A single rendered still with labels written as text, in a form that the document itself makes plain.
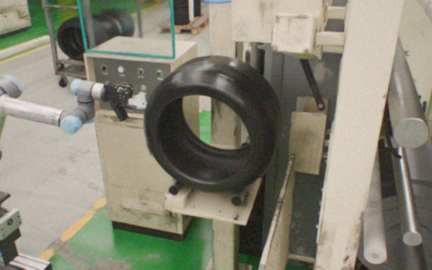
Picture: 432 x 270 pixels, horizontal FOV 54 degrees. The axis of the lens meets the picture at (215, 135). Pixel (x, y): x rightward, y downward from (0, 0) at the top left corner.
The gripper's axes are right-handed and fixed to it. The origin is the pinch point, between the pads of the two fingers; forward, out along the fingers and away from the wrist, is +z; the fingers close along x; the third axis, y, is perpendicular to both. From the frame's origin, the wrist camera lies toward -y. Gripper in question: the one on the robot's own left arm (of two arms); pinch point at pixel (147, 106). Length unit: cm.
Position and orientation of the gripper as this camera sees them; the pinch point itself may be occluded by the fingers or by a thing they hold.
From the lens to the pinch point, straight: 185.0
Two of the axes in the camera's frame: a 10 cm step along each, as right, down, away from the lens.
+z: 9.5, 2.2, -2.1
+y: 0.9, -8.7, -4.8
